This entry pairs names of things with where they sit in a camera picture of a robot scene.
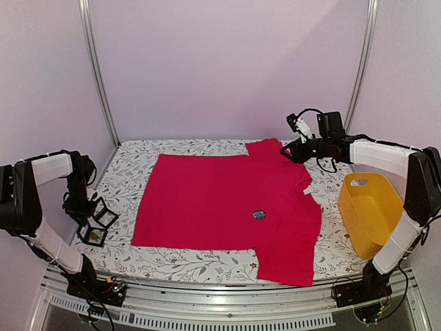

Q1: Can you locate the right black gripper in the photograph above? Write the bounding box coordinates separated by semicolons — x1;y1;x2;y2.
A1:
280;138;331;164

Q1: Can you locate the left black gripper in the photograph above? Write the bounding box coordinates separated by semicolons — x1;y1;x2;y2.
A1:
63;175;97;226

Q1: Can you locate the brooch box with blue brooch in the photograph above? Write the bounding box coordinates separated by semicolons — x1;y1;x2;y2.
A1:
92;197;119;229

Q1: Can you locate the brooch box with orange brooch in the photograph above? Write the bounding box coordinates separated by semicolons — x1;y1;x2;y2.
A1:
76;223;107;248

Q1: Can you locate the red polo shirt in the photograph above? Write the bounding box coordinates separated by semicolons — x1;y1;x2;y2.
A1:
132;139;322;286

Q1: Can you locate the round blue painted brooch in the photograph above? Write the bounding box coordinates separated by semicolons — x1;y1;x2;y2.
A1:
252;210;266;220

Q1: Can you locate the round orange painted brooch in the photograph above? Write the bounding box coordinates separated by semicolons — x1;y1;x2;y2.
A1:
90;230;101;242

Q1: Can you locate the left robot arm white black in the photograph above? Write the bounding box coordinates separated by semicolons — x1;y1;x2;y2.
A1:
1;150;103;299

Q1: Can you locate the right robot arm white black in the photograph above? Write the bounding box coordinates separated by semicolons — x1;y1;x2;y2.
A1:
280;134;440;301

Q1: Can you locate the white shirt neck label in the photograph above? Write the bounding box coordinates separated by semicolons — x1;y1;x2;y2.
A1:
303;186;314;195

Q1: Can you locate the floral patterned table mat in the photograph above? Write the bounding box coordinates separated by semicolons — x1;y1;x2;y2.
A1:
71;139;366;285

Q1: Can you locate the yellow plastic basket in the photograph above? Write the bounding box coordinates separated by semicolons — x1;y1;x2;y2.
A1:
338;172;403;260

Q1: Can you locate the right black looped cable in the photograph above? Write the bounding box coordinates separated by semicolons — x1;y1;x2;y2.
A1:
296;108;327;121

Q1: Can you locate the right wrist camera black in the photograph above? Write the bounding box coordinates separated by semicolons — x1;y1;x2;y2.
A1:
285;110;346;143

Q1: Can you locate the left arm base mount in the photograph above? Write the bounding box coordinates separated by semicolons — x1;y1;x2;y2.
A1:
66;274;127;307

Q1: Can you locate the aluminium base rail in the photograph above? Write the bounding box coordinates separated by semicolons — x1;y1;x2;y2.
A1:
29;268;435;330

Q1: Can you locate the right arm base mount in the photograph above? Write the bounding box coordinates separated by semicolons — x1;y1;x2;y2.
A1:
331;277;392;308

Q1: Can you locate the right aluminium frame post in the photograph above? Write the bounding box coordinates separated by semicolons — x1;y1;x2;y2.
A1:
344;0;379;132

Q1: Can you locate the aluminium frame post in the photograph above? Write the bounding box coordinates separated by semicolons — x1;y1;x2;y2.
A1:
78;0;121;148
344;0;379;132

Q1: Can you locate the left aluminium frame post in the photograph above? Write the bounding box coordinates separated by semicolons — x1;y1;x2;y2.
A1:
78;0;121;148

